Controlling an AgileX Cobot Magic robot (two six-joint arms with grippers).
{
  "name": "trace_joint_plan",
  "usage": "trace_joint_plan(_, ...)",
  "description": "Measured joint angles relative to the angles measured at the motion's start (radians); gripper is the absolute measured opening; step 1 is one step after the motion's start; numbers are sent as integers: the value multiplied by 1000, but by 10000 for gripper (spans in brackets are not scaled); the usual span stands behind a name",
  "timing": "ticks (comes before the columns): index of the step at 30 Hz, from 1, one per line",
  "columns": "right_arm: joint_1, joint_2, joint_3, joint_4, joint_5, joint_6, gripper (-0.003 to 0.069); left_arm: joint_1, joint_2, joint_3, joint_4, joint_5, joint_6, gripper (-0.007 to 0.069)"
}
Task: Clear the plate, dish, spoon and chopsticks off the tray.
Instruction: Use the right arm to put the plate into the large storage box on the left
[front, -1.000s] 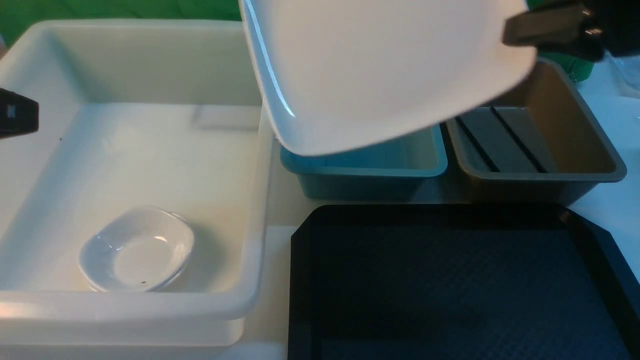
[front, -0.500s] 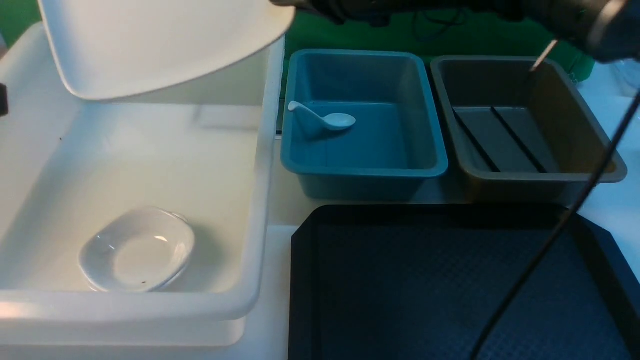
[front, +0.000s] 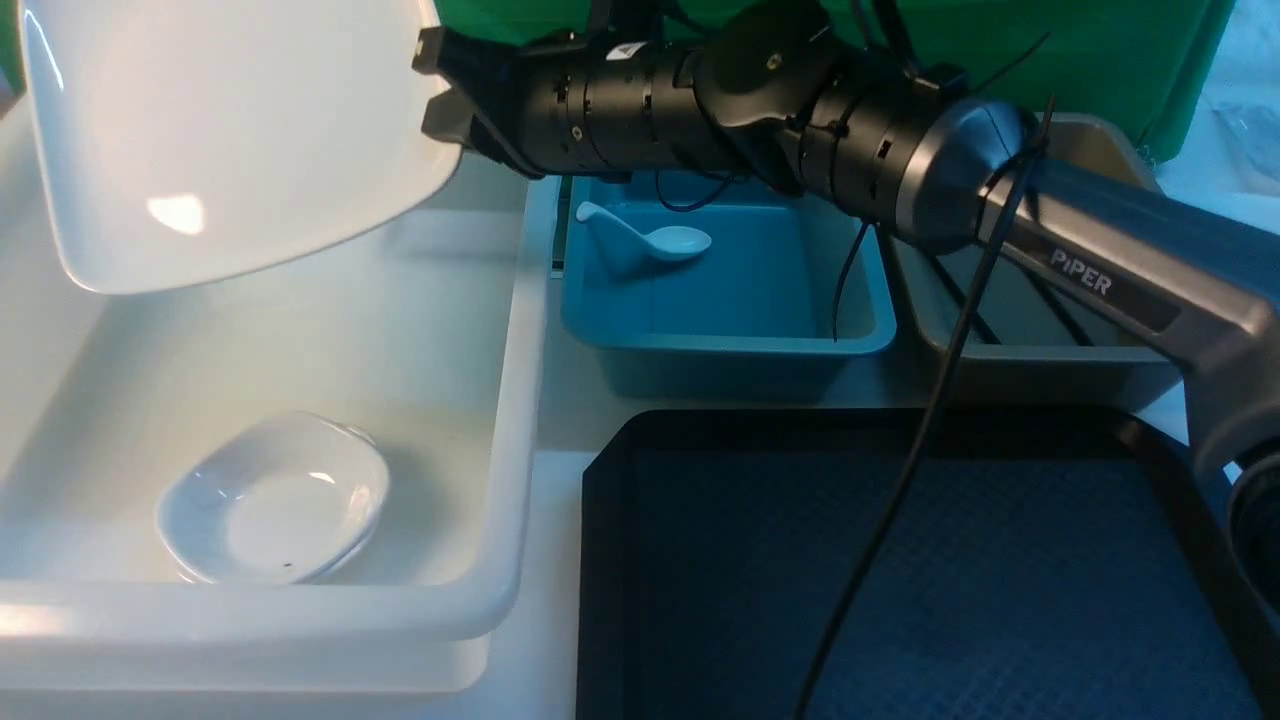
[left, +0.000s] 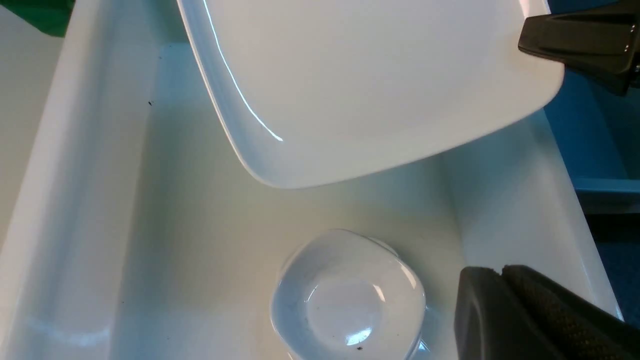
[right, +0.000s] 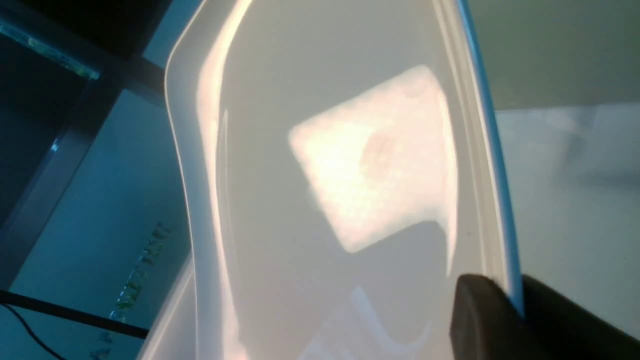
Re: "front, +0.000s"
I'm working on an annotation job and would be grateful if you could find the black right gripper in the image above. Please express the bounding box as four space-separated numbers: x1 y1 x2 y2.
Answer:
412 27 721 182

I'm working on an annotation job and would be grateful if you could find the large white square plate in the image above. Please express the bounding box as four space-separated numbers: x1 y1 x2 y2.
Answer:
17 1 461 295

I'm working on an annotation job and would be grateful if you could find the black chopstick gold band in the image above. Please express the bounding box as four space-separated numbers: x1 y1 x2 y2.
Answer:
925 255 1001 345
1021 270 1094 347

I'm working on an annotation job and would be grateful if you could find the small white dish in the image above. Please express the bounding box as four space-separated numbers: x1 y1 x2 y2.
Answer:
155 413 390 585

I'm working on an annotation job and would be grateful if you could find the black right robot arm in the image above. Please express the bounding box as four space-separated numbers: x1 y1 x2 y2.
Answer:
411 1 1279 606

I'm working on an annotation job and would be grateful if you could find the white ceramic soup spoon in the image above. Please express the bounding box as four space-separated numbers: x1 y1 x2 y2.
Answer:
573 202 713 264

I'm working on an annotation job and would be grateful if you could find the large white plastic tub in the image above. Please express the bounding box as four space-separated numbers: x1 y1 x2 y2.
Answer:
3 102 559 693

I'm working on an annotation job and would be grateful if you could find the blue plastic bin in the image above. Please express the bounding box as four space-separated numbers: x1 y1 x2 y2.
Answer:
561 173 897 405

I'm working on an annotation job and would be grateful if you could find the brown plastic bin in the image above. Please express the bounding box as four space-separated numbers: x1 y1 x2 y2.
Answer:
881 111 1190 409

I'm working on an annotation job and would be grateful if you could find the green backdrop cloth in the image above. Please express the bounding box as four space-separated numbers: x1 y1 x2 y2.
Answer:
0 0 1236 163

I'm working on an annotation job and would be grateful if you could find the black plastic serving tray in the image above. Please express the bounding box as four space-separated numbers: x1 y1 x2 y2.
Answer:
576 407 1277 719

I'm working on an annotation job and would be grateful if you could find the clear plastic bag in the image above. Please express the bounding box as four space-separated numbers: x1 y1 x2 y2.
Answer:
1210 99 1279 197

